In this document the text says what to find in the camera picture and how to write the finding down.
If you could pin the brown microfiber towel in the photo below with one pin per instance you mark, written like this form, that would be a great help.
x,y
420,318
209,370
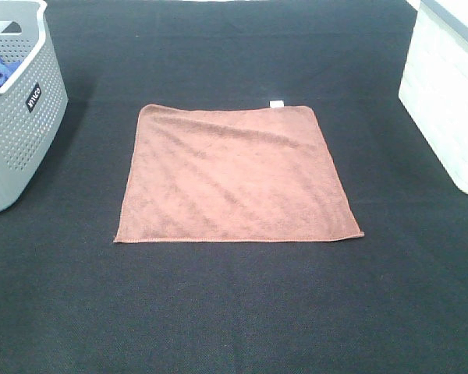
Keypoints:
x,y
262,175

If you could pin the grey perforated laundry basket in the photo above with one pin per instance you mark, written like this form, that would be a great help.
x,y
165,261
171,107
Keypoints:
x,y
33,99

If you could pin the white plastic basket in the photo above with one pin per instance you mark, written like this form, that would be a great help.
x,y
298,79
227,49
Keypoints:
x,y
434,83

